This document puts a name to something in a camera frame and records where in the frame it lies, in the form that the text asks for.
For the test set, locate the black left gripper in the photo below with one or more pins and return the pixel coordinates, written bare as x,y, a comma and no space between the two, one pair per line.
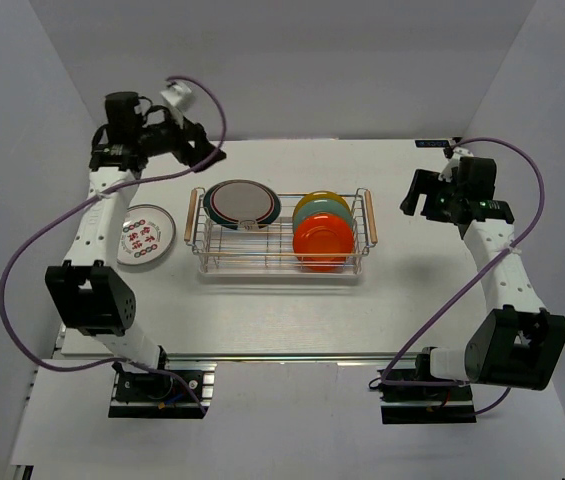
201,148

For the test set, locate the yellow plate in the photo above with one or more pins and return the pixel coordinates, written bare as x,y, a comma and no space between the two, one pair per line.
320,194

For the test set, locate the metal wire dish rack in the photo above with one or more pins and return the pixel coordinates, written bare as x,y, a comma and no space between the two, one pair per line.
268,252

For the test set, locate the right table label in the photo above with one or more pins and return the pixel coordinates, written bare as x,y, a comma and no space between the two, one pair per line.
431,143

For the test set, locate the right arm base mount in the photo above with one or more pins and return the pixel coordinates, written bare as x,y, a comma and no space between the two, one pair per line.
422,405

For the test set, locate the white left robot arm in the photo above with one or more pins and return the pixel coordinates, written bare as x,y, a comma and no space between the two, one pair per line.
86,289

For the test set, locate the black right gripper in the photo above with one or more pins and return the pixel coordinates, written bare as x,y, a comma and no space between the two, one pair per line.
426,182

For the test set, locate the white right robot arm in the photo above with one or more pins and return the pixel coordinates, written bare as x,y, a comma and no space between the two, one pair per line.
519,342

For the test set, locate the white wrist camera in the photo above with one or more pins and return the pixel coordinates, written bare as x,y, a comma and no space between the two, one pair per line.
177,98
455,155

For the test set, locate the teal plate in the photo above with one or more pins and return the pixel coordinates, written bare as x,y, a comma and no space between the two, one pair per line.
322,206

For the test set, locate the green red rimmed plate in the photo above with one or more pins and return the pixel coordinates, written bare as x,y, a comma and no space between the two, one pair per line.
241,205

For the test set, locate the orange plate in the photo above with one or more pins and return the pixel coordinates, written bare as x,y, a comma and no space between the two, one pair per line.
322,242

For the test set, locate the white plate coloured circles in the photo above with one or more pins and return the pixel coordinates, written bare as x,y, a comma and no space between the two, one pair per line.
149,233

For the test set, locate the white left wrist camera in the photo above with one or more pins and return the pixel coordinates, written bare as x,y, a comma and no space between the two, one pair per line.
177,98

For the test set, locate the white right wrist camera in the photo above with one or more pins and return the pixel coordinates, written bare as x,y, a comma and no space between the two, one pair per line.
455,155

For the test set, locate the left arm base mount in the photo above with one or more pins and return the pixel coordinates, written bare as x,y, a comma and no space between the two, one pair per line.
141,395

